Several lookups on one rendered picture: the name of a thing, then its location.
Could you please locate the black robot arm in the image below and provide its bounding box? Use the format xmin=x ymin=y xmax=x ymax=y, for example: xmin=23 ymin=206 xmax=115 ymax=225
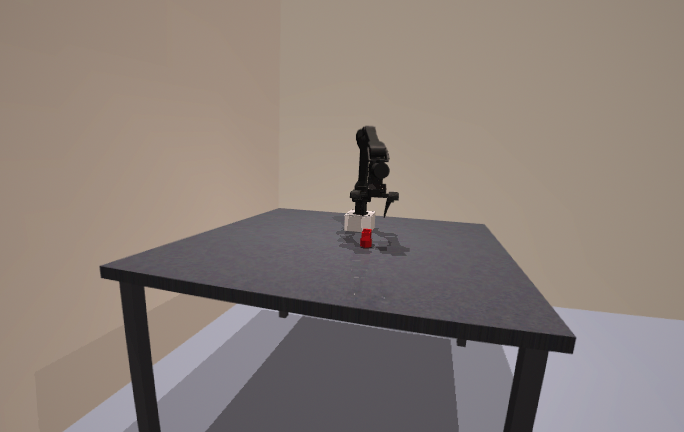
xmin=353 ymin=126 xmax=390 ymax=215

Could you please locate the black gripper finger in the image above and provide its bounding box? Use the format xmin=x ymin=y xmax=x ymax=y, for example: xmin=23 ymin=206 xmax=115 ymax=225
xmin=384 ymin=200 xmax=394 ymax=218
xmin=354 ymin=198 xmax=364 ymax=216

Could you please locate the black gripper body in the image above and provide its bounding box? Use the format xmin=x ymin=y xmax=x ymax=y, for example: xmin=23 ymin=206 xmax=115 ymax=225
xmin=350 ymin=177 xmax=399 ymax=201

